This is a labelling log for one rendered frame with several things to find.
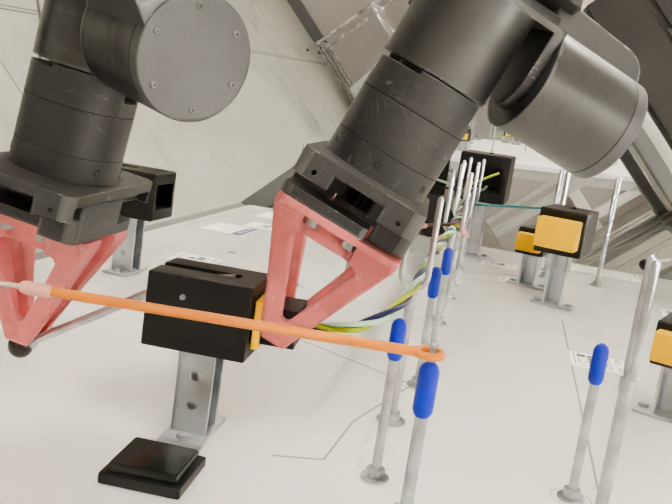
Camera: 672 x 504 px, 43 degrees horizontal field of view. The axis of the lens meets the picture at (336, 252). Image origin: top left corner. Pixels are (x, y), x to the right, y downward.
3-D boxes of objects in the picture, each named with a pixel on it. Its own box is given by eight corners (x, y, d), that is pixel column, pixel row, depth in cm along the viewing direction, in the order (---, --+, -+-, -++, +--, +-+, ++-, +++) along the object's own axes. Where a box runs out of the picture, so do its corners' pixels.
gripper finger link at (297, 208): (338, 352, 49) (426, 212, 47) (321, 390, 42) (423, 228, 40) (237, 289, 49) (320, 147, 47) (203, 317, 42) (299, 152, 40)
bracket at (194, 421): (185, 412, 50) (196, 329, 49) (225, 420, 50) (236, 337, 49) (157, 441, 45) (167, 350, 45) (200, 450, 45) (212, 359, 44)
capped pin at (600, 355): (578, 507, 45) (611, 350, 43) (551, 496, 46) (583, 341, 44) (589, 500, 46) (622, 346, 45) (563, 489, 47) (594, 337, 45)
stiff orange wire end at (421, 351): (4, 286, 34) (5, 272, 34) (443, 358, 33) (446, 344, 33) (-11, 293, 33) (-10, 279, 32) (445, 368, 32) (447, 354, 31)
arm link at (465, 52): (433, -58, 44) (468, -60, 38) (537, 14, 46) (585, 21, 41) (362, 62, 45) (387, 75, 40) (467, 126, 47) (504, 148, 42)
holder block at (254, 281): (168, 325, 49) (175, 256, 48) (263, 343, 48) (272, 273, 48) (139, 344, 45) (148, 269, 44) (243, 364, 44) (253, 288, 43)
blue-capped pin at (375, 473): (362, 468, 46) (387, 312, 44) (390, 474, 46) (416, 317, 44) (358, 480, 44) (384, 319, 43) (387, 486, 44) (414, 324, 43)
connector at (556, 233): (577, 251, 90) (583, 222, 90) (573, 253, 89) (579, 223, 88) (537, 243, 92) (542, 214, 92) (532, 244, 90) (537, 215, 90)
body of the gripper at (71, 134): (147, 210, 51) (180, 89, 50) (64, 235, 41) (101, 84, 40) (49, 176, 52) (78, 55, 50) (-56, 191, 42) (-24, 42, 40)
